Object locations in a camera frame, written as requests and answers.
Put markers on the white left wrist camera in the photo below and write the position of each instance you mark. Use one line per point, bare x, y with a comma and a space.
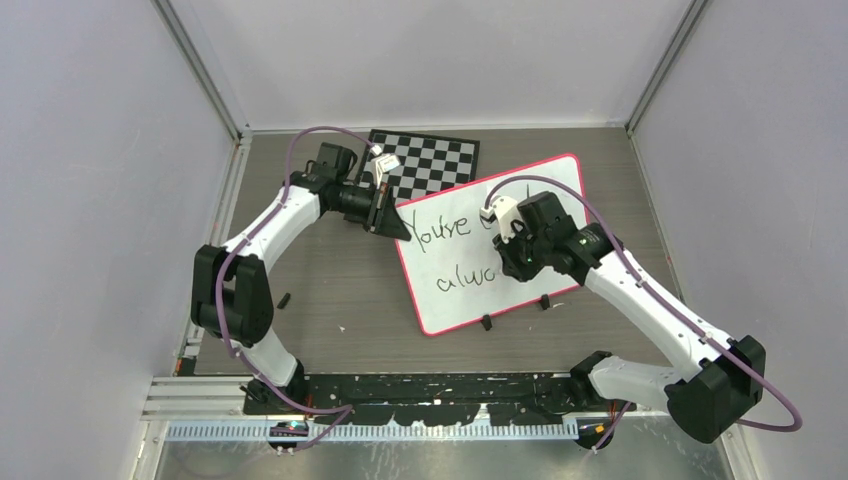
382, 163

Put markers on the black white checkerboard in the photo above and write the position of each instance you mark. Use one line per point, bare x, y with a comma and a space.
428, 163

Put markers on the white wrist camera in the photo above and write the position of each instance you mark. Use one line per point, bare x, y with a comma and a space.
502, 216
382, 163

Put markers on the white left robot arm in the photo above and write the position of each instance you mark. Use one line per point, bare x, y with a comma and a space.
231, 297

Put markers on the black marker cap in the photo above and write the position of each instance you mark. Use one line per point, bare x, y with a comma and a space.
283, 302

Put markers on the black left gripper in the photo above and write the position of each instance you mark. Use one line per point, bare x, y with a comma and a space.
383, 217

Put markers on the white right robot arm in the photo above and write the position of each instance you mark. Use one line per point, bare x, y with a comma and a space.
707, 386

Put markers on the pink framed whiteboard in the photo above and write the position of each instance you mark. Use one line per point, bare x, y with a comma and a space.
453, 272

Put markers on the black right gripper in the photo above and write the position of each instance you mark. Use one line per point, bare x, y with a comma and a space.
512, 265

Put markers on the aluminium frame rail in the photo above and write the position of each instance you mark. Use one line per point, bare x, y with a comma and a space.
239, 408

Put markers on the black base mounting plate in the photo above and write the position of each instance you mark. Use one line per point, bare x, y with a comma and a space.
509, 399

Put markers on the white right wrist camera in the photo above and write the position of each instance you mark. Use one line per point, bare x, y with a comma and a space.
502, 216

